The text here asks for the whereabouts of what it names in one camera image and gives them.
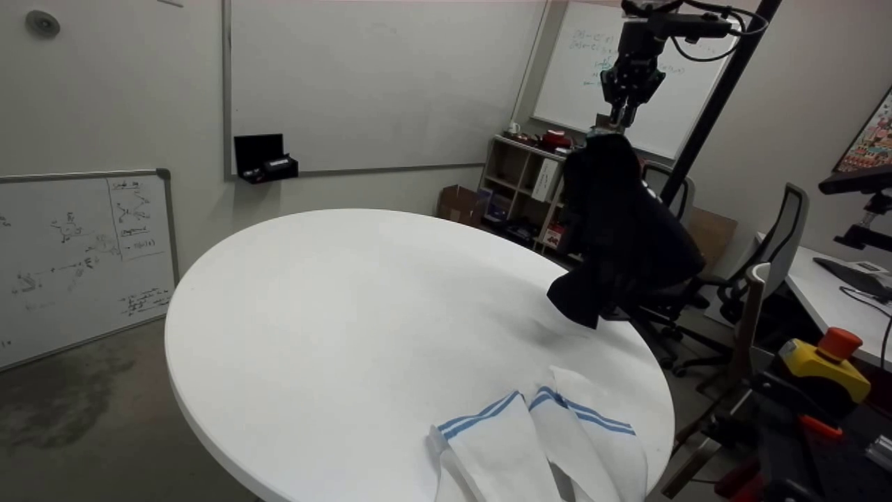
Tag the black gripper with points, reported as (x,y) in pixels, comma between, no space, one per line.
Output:
(641,51)

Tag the black t-shirt with white print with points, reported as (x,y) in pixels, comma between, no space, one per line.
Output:
(622,223)

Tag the wooden open shelf unit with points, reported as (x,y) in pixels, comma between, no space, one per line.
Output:
(512,177)

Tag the brown cardboard sheet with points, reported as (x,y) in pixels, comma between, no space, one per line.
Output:
(715,236)

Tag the brown cardboard box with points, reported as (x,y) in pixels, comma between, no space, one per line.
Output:
(463,203)

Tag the grey chair back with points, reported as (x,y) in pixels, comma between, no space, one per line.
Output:
(790,231)

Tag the black office chair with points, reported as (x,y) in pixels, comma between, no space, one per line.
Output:
(683,316)

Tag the computer monitor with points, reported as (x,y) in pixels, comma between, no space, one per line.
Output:
(872,139)

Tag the white desk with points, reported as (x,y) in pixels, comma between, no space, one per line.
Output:
(825,296)

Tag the black keyboard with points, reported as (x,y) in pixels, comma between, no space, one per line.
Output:
(860,276)

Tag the yellow emergency stop red button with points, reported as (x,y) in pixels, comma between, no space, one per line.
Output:
(817,367)

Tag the black marker holder box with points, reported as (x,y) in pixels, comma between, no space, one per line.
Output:
(265,157)

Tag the white towel with blue stripes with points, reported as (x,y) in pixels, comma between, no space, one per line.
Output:
(492,454)

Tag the leaning whiteboard with drawings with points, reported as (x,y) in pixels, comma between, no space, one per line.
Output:
(72,259)

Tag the wall whiteboard with writing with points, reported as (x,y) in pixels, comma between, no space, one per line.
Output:
(574,64)

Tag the black pole frame with clamp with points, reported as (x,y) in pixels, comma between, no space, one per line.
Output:
(735,74)

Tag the large blank wall whiteboard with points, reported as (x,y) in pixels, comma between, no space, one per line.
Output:
(371,84)

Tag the round grey wall sensor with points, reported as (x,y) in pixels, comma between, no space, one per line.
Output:
(42,22)

